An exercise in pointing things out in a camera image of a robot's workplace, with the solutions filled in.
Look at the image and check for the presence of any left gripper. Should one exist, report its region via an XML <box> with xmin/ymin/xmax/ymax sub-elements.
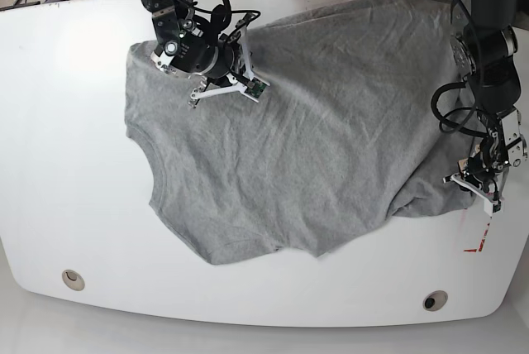
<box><xmin>443</xmin><ymin>156</ymin><xmax>507</xmax><ymax>205</ymax></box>

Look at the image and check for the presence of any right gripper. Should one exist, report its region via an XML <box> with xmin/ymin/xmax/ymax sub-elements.
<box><xmin>188</xmin><ymin>18</ymin><xmax>259</xmax><ymax>108</ymax></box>

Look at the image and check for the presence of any grey t-shirt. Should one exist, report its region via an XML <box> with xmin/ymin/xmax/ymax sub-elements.
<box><xmin>125</xmin><ymin>0</ymin><xmax>474</xmax><ymax>265</ymax></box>

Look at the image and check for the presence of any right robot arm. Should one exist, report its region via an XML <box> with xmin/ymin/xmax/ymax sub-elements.
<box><xmin>141</xmin><ymin>0</ymin><xmax>268</xmax><ymax>108</ymax></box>

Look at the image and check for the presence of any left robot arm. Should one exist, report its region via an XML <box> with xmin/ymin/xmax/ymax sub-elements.
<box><xmin>450</xmin><ymin>0</ymin><xmax>527</xmax><ymax>214</ymax></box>

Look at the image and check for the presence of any red tape rectangle marking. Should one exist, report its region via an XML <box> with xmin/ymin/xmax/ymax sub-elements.
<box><xmin>455</xmin><ymin>208</ymin><xmax>492</xmax><ymax>253</ymax></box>

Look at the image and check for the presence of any right table grommet hole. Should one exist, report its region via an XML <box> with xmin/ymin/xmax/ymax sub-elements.
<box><xmin>422</xmin><ymin>290</ymin><xmax>448</xmax><ymax>312</ymax></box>

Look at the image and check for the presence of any table grommet hole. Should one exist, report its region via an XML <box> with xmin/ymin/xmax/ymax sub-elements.
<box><xmin>61</xmin><ymin>270</ymin><xmax>85</xmax><ymax>292</ymax></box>
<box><xmin>422</xmin><ymin>290</ymin><xmax>448</xmax><ymax>312</ymax></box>

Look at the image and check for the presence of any left table grommet hole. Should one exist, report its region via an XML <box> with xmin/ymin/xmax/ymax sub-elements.
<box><xmin>61</xmin><ymin>270</ymin><xmax>85</xmax><ymax>292</ymax></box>

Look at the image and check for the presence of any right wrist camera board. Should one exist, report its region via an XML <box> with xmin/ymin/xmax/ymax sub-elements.
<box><xmin>242</xmin><ymin>77</ymin><xmax>269</xmax><ymax>103</ymax></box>

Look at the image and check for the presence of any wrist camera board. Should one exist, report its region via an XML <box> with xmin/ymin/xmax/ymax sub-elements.
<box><xmin>484</xmin><ymin>199</ymin><xmax>503</xmax><ymax>218</ymax></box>
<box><xmin>242</xmin><ymin>77</ymin><xmax>269</xmax><ymax>103</ymax></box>

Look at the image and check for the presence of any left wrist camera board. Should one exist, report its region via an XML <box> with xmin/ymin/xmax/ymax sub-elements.
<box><xmin>484</xmin><ymin>199</ymin><xmax>503</xmax><ymax>218</ymax></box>

